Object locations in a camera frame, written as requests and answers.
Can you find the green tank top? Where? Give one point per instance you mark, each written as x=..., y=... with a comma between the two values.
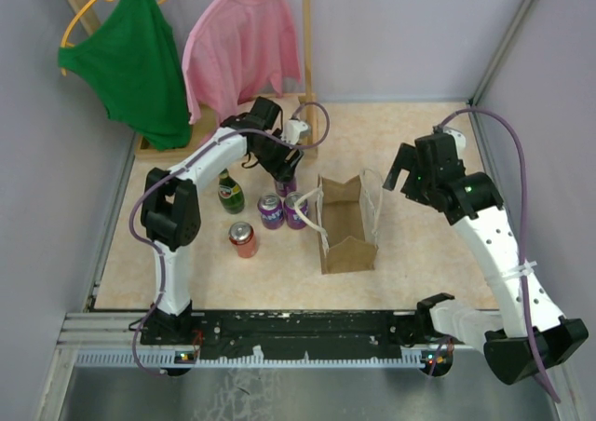
x=132, y=64

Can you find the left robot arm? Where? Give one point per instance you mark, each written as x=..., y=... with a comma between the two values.
x=170, y=211

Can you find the burlap canvas tote bag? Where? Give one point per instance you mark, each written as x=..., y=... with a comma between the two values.
x=346, y=216

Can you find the green Perrier glass bottle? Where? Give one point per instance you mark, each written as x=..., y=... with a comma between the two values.
x=230, y=193

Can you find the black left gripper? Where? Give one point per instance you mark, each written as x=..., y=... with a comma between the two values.
x=280, y=169

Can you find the red Coca-Cola can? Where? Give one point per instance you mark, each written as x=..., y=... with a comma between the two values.
x=243, y=238

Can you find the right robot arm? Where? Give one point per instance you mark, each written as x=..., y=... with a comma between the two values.
x=529, y=333

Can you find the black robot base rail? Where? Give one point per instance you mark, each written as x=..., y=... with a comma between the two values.
x=290, y=334

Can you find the white toothed cable strip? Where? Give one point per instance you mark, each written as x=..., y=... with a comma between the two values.
x=174, y=359

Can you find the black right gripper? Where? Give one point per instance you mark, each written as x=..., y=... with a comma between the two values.
x=407, y=158

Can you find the purple fanta can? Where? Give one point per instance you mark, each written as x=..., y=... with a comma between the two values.
x=293, y=219
x=285, y=188
x=271, y=211

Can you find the pink shirt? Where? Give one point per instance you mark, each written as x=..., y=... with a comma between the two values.
x=235, y=49

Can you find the wooden clothes rack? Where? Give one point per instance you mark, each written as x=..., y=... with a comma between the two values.
x=84, y=16

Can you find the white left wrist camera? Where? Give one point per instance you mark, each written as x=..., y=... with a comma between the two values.
x=294, y=130

